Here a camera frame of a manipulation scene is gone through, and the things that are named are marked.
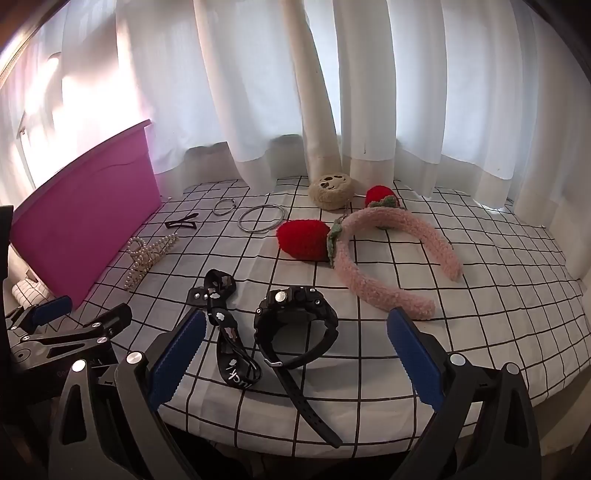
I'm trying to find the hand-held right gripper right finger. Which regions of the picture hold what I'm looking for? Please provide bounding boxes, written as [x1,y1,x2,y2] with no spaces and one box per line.
[387,307,543,480]

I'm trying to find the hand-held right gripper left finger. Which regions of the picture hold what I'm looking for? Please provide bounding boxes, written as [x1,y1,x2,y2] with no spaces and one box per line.
[48,309,208,480]

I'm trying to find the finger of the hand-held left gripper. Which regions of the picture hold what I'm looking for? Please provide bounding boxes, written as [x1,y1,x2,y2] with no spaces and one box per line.
[11,304,134,370]
[4,295,74,334]

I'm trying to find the black printed wrist strap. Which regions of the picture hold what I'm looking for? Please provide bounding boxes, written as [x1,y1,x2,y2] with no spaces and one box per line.
[188,269,263,391]

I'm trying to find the pearl hair claw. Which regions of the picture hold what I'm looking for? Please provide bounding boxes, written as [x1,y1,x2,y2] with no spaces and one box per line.
[124,233,180,291]

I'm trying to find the pink fuzzy strawberry headband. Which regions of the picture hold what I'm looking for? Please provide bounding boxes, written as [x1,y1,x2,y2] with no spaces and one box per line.
[276,185,464,320]

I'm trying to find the pink plastic bin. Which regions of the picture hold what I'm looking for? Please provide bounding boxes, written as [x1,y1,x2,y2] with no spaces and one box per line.
[9,119,162,309]

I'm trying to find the black eyeglasses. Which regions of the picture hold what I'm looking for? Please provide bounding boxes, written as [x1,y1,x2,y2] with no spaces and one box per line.
[165,212,198,230]

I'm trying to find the black digital wristwatch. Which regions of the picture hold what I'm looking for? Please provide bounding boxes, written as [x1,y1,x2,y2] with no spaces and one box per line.
[253,286,345,449]

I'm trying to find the beige plush sloth keychain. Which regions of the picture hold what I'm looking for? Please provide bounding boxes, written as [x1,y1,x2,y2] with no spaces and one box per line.
[308,170,357,227]

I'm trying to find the large silver bangle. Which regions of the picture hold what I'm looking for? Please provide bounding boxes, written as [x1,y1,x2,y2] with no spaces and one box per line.
[238,204,287,233]

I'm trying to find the white curtain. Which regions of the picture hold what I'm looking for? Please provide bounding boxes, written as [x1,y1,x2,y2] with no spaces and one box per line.
[0,0,591,278]

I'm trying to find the beige curtain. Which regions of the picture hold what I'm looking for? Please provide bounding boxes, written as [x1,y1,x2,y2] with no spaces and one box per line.
[293,0,343,186]

